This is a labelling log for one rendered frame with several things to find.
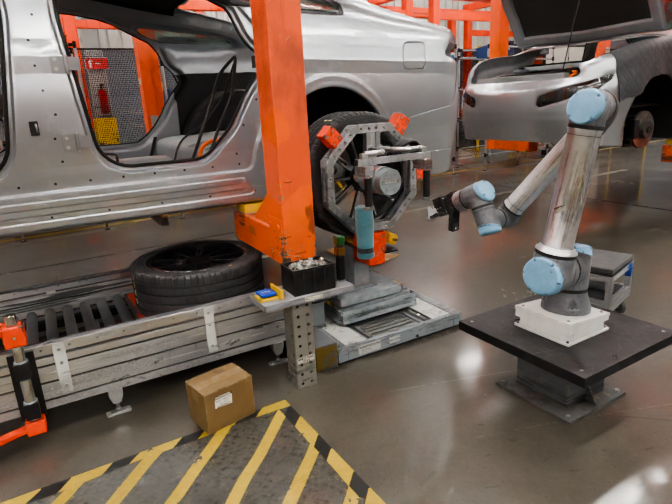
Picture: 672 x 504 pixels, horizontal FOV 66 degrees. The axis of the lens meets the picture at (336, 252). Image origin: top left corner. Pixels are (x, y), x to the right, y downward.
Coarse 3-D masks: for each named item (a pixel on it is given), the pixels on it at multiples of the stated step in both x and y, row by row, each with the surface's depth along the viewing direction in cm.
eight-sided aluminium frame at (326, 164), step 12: (348, 132) 249; (360, 132) 252; (384, 132) 265; (396, 132) 263; (408, 144) 268; (324, 156) 251; (336, 156) 249; (324, 168) 251; (408, 168) 274; (324, 180) 253; (408, 180) 276; (324, 192) 255; (408, 192) 277; (324, 204) 256; (396, 204) 278; (408, 204) 277; (336, 216) 258; (348, 216) 260; (396, 216) 275; (348, 228) 266; (384, 228) 273
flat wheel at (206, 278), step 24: (216, 240) 297; (144, 264) 259; (168, 264) 271; (192, 264) 263; (216, 264) 260; (240, 264) 251; (144, 288) 246; (168, 288) 241; (192, 288) 240; (216, 288) 244; (240, 288) 252; (264, 288) 278; (144, 312) 251
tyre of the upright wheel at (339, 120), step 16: (336, 112) 275; (352, 112) 262; (368, 112) 263; (320, 128) 259; (336, 128) 255; (320, 144) 252; (320, 160) 254; (320, 176) 256; (320, 192) 258; (400, 192) 284; (320, 208) 260; (320, 224) 270; (336, 224) 267
